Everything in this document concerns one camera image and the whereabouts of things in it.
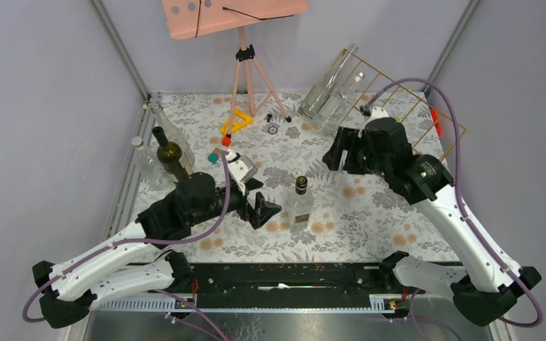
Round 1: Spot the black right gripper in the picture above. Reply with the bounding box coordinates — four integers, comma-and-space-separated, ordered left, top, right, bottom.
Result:
321, 126, 391, 178

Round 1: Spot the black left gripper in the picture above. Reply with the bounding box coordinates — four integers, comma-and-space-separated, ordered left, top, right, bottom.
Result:
190, 178, 282, 227

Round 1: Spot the clear bottle silver cap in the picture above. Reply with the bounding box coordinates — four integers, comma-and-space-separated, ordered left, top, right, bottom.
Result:
316, 71, 365, 134

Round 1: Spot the clear bottle black cap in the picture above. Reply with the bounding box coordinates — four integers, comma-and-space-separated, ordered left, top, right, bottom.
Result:
287, 175, 314, 232

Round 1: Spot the tall clear glass bottle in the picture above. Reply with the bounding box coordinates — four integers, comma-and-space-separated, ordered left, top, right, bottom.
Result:
299, 43, 359, 119

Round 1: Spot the dark green wine bottle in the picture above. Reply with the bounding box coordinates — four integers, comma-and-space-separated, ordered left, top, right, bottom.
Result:
151, 126, 193, 183

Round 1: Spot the short clear glass bottle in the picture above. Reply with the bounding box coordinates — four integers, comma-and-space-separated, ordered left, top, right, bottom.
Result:
131, 136, 173, 190

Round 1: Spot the frosted champagne bottle dark label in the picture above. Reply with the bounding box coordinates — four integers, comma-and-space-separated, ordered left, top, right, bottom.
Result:
149, 103, 195, 167

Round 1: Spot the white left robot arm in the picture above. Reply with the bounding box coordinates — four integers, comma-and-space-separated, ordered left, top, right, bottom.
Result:
33, 173, 281, 329

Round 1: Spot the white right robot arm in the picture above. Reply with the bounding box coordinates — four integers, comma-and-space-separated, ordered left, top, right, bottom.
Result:
322, 117, 542, 327

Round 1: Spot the red object behind rack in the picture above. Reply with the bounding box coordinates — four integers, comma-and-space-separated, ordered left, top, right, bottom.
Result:
429, 108, 442, 137

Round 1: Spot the teal cube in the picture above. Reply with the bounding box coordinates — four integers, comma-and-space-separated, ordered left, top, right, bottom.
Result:
208, 153, 220, 164

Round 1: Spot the red cube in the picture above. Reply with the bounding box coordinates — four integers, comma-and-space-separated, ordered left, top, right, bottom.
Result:
222, 136, 232, 147

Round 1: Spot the floral table cloth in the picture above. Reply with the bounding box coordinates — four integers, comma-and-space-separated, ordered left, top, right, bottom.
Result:
156, 92, 458, 263

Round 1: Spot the pink music stand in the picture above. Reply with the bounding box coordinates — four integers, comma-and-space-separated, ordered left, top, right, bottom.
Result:
161, 0, 309, 141

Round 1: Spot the gold wire wine rack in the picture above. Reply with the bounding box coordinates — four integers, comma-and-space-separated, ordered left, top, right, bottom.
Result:
337, 53, 455, 162

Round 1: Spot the yellow triangle frame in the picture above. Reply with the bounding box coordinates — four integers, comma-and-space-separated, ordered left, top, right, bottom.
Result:
220, 109, 254, 135

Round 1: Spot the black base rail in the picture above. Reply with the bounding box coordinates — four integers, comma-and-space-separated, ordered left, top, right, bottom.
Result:
148, 261, 424, 310

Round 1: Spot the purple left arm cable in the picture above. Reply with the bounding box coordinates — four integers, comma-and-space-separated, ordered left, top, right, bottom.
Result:
21, 150, 232, 341

